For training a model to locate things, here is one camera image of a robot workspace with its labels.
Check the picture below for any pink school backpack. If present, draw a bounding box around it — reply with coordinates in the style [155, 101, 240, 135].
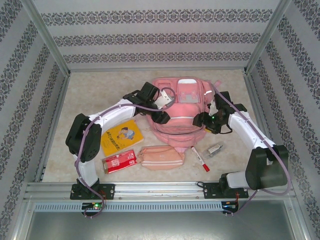
[151, 77, 223, 152]

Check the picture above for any white marker with red cap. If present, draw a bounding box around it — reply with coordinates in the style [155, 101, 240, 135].
[190, 145, 210, 173]

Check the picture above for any yellow illustrated book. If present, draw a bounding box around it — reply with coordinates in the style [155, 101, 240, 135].
[100, 119, 145, 158]

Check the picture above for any pink zippered pencil pouch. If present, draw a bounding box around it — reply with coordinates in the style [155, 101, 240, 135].
[136, 145, 186, 171]

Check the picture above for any red printed packet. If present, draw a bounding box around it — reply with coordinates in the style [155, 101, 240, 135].
[101, 149, 138, 174]

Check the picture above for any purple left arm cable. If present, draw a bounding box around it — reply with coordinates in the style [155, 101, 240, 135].
[74, 86, 176, 220]

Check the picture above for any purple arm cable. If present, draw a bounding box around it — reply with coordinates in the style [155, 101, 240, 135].
[212, 82, 293, 218]
[74, 86, 176, 220]

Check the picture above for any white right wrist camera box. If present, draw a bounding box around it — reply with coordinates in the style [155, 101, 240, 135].
[208, 99, 219, 116]

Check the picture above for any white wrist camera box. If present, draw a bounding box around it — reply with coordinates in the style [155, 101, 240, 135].
[155, 89, 175, 110]
[208, 99, 219, 116]

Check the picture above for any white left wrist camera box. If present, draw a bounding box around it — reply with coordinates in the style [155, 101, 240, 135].
[155, 89, 175, 110]

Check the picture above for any aluminium rear rail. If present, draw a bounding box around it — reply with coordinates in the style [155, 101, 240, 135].
[69, 66, 247, 73]

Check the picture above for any aluminium side rail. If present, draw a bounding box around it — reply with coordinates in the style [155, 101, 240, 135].
[34, 74, 71, 183]
[243, 72, 286, 180]

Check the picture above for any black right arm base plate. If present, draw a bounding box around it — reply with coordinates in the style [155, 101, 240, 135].
[202, 181, 250, 200]

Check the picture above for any aluminium mounting rail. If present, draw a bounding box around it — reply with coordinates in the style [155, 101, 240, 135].
[24, 181, 296, 201]

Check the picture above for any slotted grey cable duct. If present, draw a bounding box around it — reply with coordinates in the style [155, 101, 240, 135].
[33, 201, 223, 212]

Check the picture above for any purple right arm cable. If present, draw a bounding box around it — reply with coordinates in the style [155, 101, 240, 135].
[212, 82, 293, 218]

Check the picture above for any aluminium frame post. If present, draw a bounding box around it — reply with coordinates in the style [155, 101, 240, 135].
[21, 0, 71, 76]
[243, 0, 293, 75]

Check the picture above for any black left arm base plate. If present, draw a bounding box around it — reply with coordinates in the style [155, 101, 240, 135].
[69, 183, 116, 201]

